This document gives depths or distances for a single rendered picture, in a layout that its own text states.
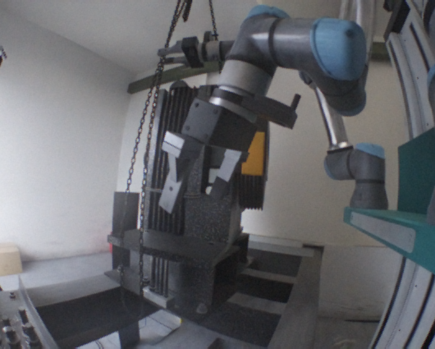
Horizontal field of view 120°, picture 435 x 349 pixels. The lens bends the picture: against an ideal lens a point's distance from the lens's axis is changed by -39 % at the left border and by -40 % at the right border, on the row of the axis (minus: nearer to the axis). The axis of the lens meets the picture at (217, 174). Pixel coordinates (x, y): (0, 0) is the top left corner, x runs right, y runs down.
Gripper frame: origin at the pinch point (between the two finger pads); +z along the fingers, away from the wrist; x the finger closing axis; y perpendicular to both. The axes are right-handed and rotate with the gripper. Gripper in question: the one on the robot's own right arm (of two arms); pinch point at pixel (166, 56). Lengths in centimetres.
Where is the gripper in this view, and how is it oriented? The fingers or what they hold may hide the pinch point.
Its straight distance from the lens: 81.6
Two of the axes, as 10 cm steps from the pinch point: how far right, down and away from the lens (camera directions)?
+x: 1.7, 1.2, 9.8
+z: -9.8, -0.4, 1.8
